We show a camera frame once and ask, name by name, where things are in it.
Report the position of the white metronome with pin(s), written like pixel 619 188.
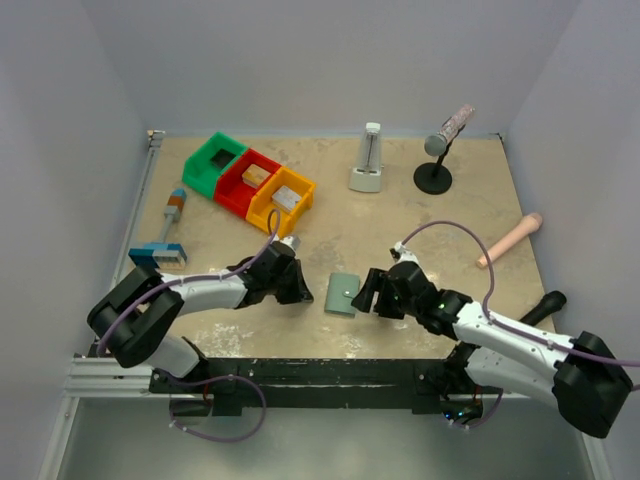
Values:
pixel 366 175

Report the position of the yellow plastic bin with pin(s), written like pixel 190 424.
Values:
pixel 261 205

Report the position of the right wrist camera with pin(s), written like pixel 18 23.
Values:
pixel 400 253

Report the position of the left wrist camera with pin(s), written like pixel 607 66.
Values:
pixel 292 241

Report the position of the green card holder wallet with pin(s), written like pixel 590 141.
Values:
pixel 342 289

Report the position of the card stack in red bin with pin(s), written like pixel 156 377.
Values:
pixel 254 176

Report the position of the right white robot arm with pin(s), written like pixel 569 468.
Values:
pixel 579 376

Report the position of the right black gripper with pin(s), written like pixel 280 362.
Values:
pixel 383 295

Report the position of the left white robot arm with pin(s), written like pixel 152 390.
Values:
pixel 133 320

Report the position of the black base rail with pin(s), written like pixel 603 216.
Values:
pixel 233 384

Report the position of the green plastic bin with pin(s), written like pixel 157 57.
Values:
pixel 208 163

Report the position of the black item in green bin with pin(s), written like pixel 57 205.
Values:
pixel 221 159

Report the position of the black microphone stand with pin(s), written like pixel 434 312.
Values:
pixel 433 177

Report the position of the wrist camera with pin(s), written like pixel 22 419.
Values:
pixel 400 253
pixel 292 241

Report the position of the card stack in yellow bin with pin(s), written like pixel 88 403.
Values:
pixel 286 199

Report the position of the aluminium frame rail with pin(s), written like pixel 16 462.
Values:
pixel 91 377

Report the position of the grey glitter microphone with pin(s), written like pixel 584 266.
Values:
pixel 447 131

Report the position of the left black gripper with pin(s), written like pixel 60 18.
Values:
pixel 291 279

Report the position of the toy block hammer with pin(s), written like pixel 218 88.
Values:
pixel 161 254

